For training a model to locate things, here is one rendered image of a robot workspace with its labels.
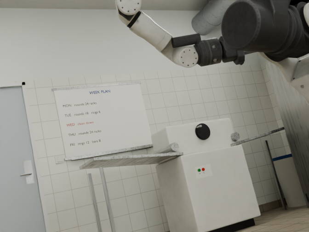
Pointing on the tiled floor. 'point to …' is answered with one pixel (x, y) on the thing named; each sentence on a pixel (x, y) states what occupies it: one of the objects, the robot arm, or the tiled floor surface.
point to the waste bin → (289, 180)
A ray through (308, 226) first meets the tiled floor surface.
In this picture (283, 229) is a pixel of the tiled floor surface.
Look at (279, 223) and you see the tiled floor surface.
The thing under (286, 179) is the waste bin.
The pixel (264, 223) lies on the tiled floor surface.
